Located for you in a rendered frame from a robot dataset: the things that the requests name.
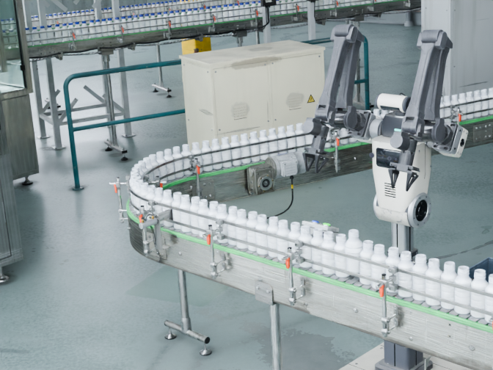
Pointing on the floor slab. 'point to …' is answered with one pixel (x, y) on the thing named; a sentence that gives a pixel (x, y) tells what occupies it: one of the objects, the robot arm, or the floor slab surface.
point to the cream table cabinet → (250, 89)
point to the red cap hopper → (83, 87)
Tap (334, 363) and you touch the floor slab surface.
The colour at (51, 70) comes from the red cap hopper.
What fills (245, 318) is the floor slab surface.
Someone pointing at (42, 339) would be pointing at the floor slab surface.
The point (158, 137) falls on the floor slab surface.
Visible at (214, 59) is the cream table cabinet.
